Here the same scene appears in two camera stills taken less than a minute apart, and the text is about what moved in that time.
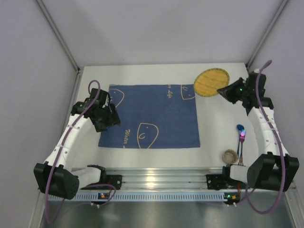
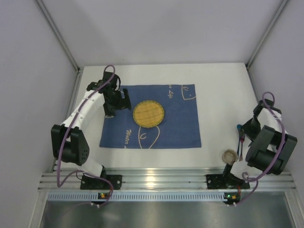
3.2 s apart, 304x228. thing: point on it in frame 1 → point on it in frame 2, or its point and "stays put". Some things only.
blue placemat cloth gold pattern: [152, 116] stays put
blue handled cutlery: [239, 127] stays put
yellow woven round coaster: [208, 81] → [148, 114]
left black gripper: [109, 118] → [124, 102]
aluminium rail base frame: [162, 178] stays put
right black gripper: [233, 92] → [247, 128]
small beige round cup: [229, 156] stays put
